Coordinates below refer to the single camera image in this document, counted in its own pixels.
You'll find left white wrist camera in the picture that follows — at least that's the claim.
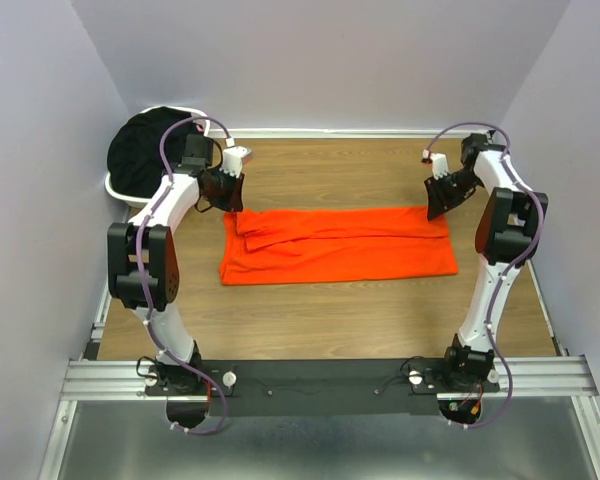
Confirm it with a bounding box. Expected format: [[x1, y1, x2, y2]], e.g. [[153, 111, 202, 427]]
[[220, 143, 253, 178]]

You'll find white laundry basket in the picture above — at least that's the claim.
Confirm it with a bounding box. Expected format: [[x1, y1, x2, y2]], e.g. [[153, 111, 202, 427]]
[[106, 106, 213, 203]]

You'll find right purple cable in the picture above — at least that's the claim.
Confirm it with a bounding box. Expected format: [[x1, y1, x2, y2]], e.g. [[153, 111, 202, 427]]
[[421, 121, 546, 431]]

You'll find orange t-shirt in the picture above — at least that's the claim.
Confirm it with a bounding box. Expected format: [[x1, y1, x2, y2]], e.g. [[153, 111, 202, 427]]
[[219, 206, 459, 286]]

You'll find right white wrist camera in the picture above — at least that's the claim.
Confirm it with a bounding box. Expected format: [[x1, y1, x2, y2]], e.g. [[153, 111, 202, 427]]
[[421, 149, 450, 180]]

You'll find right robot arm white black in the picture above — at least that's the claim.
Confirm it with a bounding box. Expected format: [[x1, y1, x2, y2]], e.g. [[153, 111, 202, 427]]
[[422, 133, 548, 392]]

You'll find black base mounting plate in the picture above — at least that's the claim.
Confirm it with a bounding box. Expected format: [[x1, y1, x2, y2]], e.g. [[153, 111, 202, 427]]
[[144, 357, 501, 429]]

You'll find aluminium rail frame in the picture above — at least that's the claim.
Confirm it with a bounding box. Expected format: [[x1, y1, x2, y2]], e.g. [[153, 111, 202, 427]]
[[37, 127, 600, 480]]

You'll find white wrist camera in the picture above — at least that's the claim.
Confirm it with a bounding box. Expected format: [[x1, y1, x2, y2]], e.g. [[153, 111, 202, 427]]
[[220, 143, 253, 178], [421, 149, 450, 180]]

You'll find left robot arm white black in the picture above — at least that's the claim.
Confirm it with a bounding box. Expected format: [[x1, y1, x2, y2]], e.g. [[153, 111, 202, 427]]
[[107, 137, 252, 395]]

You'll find black garment in basket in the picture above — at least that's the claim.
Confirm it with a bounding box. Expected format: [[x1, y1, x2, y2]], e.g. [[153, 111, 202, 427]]
[[107, 107, 191, 198]]

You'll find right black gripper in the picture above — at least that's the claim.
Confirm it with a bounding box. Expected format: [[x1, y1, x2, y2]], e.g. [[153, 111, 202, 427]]
[[421, 170, 480, 221]]

